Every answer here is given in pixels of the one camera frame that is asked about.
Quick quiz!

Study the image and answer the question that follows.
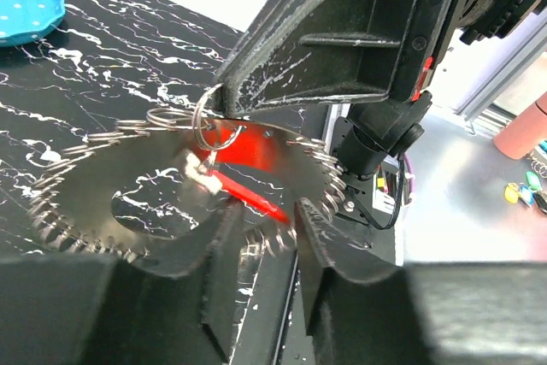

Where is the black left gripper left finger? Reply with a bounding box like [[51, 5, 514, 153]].
[[1, 202, 244, 364]]

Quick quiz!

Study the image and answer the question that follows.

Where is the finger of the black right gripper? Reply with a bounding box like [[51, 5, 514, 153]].
[[215, 0, 451, 118]]

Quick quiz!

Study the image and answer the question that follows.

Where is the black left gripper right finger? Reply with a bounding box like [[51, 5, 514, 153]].
[[294, 198, 546, 364]]

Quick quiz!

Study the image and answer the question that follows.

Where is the red key tag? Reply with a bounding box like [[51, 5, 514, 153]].
[[192, 120, 291, 226]]

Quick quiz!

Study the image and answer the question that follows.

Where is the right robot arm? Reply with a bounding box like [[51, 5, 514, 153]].
[[215, 0, 546, 176]]

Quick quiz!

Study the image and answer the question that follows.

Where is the pink cardboard tube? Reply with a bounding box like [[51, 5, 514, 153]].
[[492, 93, 547, 160]]

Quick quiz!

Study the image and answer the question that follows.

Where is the yellow key tag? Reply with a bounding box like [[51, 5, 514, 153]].
[[504, 183, 520, 203]]

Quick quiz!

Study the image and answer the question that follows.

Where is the green key tag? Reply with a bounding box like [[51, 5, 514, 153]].
[[526, 171, 542, 191]]

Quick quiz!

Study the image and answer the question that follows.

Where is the blue key tag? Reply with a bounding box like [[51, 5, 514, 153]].
[[519, 185, 534, 207]]

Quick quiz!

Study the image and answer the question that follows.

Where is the blue dotted plate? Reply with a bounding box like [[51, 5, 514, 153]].
[[1, 0, 66, 48]]

